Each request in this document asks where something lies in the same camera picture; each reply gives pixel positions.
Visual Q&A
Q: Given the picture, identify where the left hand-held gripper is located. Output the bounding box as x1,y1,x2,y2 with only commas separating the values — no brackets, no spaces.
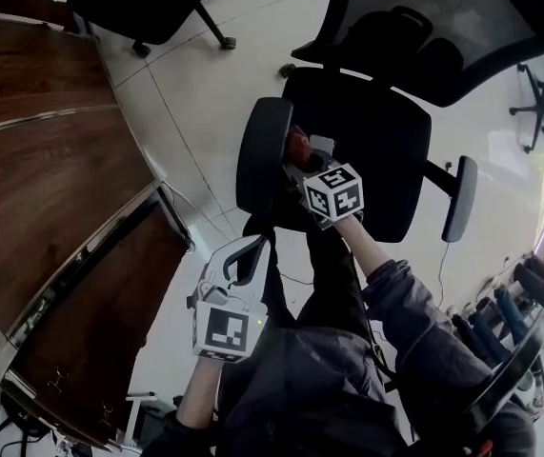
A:
185,234,272,365

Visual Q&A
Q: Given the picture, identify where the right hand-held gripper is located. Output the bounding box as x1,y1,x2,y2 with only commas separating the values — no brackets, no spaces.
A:
279,134,366,231

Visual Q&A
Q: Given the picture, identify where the reddish-brown cloth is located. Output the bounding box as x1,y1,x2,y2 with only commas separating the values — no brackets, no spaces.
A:
283,128,314,169

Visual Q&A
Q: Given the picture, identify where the black chair armrest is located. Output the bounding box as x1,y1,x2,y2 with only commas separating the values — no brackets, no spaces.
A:
234,96,295,221
441,154,479,244

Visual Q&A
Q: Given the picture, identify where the person's left forearm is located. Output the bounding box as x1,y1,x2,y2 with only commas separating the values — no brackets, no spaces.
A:
175,357,223,418

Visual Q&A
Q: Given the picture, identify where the person's right forearm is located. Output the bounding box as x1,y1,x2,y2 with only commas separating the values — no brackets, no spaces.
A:
335,216,392,280

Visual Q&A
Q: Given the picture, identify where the black mesh office chair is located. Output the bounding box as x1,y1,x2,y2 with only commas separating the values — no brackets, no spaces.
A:
278,0,544,245

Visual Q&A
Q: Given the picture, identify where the person's grey jacket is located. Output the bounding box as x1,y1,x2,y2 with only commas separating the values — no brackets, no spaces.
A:
140,257,537,457

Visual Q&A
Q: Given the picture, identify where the dark wooden desk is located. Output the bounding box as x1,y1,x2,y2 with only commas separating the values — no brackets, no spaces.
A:
0,0,194,451

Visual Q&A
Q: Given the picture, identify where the black head-worn rig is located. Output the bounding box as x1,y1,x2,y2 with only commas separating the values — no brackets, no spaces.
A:
456,292,544,457

